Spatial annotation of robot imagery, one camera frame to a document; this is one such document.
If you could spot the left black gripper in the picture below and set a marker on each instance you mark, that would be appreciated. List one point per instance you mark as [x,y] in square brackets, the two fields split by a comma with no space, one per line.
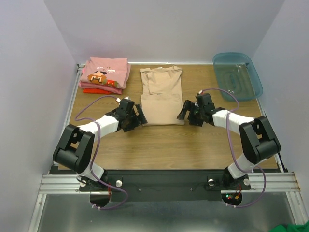
[142,120]

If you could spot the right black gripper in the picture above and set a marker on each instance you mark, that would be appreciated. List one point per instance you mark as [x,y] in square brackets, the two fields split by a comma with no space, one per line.
[192,115]

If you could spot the beige t shirt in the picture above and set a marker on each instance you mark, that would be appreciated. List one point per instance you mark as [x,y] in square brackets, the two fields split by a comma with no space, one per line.
[161,99]

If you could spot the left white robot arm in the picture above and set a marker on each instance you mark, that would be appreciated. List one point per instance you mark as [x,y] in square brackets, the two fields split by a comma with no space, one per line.
[74,149]

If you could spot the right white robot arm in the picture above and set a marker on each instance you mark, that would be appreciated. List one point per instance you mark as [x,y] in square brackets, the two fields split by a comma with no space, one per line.
[258,139]

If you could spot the plain pink folded t shirt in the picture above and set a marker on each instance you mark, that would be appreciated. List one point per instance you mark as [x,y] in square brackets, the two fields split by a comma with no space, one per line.
[108,79]

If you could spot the pink printed folded t shirt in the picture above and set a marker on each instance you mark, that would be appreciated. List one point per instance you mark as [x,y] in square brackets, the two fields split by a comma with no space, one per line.
[106,63]

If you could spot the red folded t shirt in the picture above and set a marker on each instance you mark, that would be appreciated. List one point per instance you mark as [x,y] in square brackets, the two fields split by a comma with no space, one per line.
[96,91]

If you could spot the teal plastic bin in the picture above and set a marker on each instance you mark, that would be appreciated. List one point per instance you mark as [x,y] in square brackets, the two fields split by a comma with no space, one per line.
[236,73]

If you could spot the green cloth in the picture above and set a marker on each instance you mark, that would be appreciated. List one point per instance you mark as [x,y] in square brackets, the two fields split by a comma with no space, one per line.
[291,228]

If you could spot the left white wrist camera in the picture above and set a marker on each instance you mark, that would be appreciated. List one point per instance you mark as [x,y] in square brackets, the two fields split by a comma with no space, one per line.
[118,99]

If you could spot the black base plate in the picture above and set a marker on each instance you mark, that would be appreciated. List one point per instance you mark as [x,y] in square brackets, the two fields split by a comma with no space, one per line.
[164,185]

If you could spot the aluminium table frame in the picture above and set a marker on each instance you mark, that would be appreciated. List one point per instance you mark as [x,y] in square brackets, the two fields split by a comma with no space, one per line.
[67,183]

